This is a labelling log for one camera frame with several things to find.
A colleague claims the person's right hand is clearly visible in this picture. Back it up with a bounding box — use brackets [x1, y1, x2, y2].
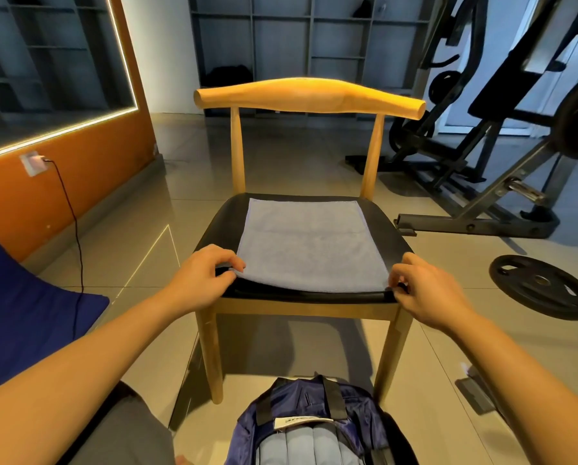
[388, 251, 476, 335]

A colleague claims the person's left hand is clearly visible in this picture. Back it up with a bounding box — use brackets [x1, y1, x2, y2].
[163, 243, 246, 316]

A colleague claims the navy blue bag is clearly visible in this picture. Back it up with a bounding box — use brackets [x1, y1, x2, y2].
[225, 373, 421, 465]

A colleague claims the person's left forearm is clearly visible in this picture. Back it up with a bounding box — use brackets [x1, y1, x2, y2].
[0, 290, 193, 465]

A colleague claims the person's right forearm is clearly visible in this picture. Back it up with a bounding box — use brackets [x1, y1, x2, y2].
[451, 309, 578, 465]

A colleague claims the person's left leg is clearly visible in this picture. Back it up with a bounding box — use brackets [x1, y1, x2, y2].
[56, 380, 198, 465]

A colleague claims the loose black weight plate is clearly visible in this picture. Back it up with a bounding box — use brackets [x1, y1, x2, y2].
[489, 253, 578, 322]

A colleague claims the black and grey gym machine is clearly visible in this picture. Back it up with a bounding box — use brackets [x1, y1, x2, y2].
[345, 0, 578, 239]

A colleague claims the dark blue mat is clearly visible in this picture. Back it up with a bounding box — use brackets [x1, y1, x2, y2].
[0, 224, 111, 398]

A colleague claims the wooden chair with black seat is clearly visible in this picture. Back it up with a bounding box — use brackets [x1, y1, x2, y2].
[193, 77, 428, 406]

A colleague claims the mounted black weight plate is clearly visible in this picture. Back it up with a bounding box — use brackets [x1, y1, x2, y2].
[550, 77, 578, 161]

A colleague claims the grey shelf unit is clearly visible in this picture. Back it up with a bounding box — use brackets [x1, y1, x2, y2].
[187, 0, 440, 117]

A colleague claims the black cable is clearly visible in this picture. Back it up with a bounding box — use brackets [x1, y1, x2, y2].
[45, 160, 85, 337]

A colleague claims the white wall socket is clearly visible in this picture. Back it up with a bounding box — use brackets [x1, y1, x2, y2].
[20, 150, 52, 178]

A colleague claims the wall mirror with light strip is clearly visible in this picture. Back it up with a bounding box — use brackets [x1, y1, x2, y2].
[0, 0, 140, 163]

